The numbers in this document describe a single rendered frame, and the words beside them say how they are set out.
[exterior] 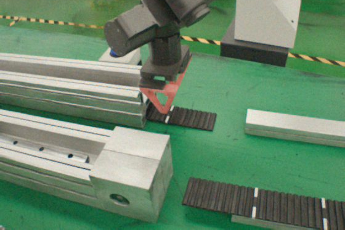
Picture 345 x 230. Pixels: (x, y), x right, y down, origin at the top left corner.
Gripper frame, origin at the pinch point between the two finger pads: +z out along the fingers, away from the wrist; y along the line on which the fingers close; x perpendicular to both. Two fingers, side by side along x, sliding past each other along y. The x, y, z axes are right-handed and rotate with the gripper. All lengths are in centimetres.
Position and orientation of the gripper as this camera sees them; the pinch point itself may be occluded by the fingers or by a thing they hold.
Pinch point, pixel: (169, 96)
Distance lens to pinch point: 59.5
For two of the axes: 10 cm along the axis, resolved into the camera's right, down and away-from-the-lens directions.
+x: 9.6, 1.3, -2.6
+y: -2.8, 6.3, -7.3
